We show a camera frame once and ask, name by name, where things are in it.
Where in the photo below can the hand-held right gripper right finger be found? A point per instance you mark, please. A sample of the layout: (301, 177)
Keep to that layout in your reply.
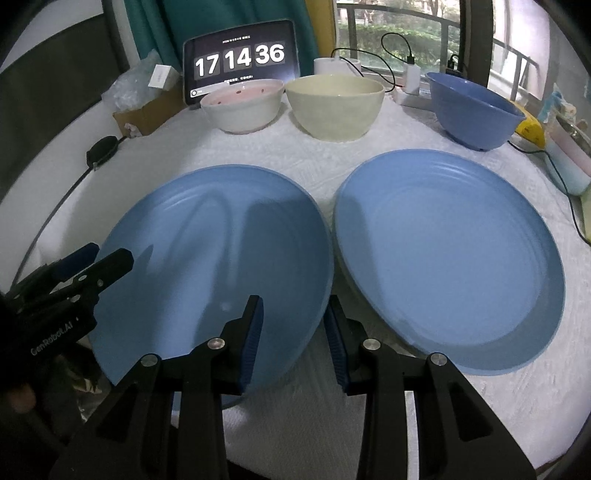
(336, 350)

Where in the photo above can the cream bowl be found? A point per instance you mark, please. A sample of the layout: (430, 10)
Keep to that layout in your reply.
(332, 115)

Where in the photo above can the black charger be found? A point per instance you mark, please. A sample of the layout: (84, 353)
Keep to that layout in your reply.
(455, 69)

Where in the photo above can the white charger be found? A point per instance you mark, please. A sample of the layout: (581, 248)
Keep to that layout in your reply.
(412, 78)

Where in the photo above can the dark blue bowl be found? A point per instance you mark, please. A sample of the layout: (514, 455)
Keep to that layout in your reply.
(466, 120)

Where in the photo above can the pastel pot with steel insert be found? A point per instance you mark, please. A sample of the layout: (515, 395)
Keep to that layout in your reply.
(570, 161)

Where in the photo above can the pale yellow cloth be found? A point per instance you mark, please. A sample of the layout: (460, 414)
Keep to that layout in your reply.
(585, 212)

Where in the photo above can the yellow curtain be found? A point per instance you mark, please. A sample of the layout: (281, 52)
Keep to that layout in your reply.
(323, 27)

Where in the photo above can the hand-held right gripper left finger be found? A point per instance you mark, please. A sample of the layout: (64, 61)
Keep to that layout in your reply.
(253, 341)

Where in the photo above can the white desk lamp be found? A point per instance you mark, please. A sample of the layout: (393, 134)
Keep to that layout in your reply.
(332, 65)

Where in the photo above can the small white box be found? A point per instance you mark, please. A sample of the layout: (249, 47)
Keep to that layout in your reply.
(161, 77)

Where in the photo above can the pink speckled bowl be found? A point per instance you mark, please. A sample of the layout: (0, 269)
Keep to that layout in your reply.
(240, 113)

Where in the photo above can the light blue plate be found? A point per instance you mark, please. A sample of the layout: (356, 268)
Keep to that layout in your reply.
(207, 240)
(448, 258)

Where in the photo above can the person's left hand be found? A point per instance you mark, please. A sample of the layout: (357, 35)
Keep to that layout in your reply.
(18, 399)

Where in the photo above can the teal curtain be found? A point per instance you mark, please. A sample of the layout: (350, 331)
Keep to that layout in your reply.
(157, 27)

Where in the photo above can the black round device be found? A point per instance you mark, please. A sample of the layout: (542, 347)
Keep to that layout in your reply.
(102, 150)

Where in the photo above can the white power strip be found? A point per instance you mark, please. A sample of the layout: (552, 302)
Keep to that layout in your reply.
(411, 99)

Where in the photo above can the cardboard box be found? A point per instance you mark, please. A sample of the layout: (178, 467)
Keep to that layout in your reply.
(147, 113)

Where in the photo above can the light blue bag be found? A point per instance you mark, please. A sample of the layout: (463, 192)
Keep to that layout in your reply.
(558, 104)

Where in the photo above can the dark grey panel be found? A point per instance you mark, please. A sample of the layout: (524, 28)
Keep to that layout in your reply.
(46, 92)

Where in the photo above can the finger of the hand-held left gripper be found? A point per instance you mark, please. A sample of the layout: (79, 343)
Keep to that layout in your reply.
(108, 270)
(74, 261)

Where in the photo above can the black tablet with clock display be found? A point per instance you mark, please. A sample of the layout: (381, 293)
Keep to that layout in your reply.
(240, 55)

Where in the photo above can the black window frame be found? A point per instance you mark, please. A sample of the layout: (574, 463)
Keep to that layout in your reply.
(478, 32)

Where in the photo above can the balcony railing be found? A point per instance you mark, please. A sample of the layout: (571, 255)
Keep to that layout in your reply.
(508, 48)

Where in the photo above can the yellow wipes packet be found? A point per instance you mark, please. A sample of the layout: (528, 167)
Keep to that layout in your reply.
(531, 131)

